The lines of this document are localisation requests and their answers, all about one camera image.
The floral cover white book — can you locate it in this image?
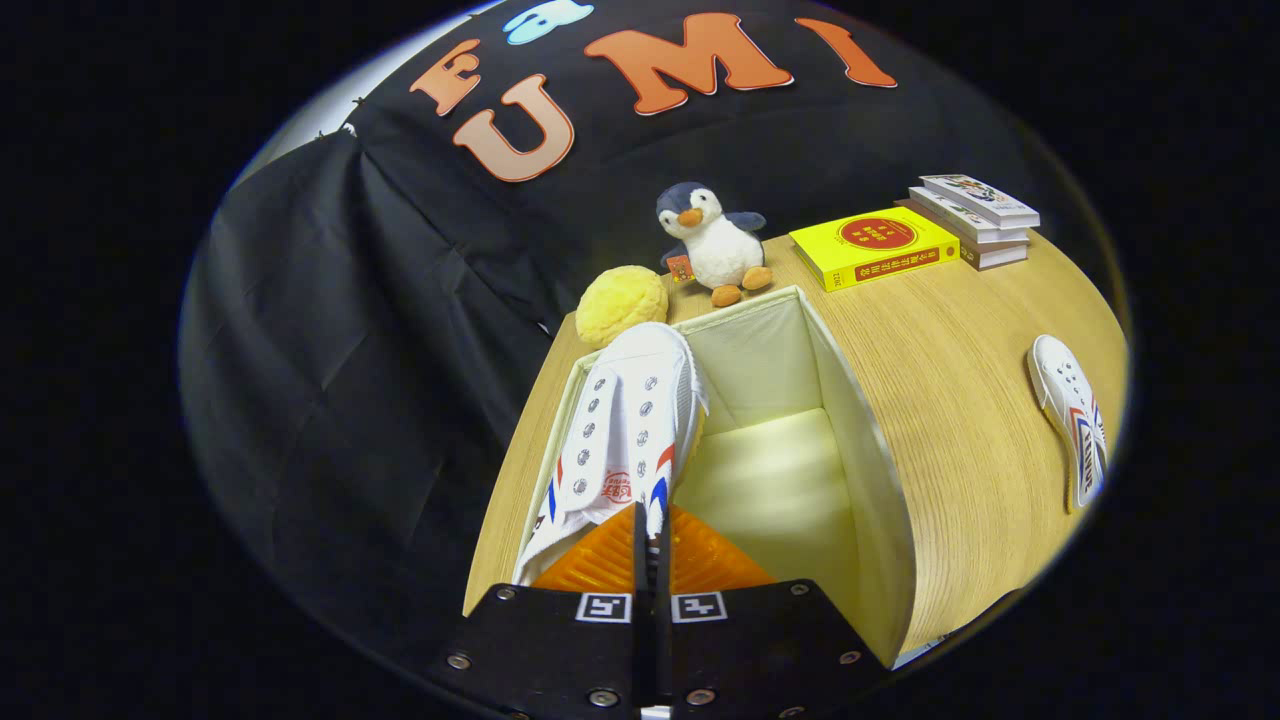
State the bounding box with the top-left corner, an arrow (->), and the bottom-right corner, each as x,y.
920,174 -> 1041,229

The yellow book with red circle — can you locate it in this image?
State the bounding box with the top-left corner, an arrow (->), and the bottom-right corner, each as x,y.
789,206 -> 961,293

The yellow plush ball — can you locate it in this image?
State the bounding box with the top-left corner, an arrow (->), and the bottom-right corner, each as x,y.
575,264 -> 669,348

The penguin plush toy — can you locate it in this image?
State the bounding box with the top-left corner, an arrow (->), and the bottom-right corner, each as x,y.
655,181 -> 774,308

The brown cover book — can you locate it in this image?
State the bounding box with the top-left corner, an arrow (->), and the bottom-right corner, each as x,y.
895,198 -> 1029,271

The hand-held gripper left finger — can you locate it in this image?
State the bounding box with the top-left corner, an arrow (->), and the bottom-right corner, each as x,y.
425,503 -> 656,720

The beige fabric storage box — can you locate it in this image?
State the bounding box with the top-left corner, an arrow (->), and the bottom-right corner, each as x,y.
515,285 -> 919,669

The white striped canvas shoe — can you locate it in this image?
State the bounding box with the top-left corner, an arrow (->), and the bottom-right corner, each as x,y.
1027,334 -> 1109,513
512,321 -> 711,586

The white paperback book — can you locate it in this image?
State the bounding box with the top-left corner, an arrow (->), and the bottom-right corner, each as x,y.
908,186 -> 1031,246

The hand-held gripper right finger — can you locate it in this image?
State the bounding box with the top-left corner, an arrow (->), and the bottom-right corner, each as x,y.
655,503 -> 891,720

